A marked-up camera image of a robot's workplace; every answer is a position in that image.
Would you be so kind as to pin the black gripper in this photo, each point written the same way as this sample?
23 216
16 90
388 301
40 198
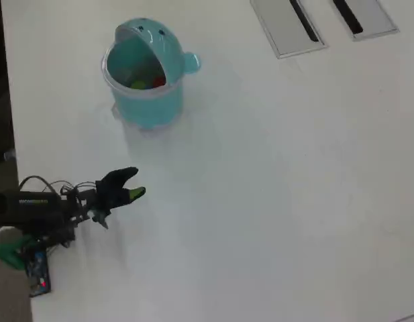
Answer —
109 199

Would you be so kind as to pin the green lego block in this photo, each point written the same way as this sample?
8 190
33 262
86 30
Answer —
138 84

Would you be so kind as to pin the red lego block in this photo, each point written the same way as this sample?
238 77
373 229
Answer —
159 81

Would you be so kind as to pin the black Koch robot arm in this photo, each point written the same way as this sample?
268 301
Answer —
32 208

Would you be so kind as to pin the teal animal-shaped bin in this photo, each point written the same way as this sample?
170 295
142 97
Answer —
149 104

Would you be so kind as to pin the blue controller circuit board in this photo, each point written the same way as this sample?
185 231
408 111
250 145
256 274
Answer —
39 271

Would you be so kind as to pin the green table clamp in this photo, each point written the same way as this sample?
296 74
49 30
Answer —
8 251

